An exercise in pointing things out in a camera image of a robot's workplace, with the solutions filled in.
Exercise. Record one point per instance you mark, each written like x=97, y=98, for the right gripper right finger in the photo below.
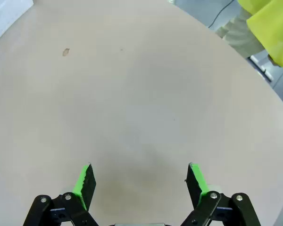
x=195, y=183

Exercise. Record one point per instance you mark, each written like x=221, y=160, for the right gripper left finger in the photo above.
x=87, y=183

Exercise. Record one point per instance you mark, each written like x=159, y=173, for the person in yellow poncho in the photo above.
x=273, y=28

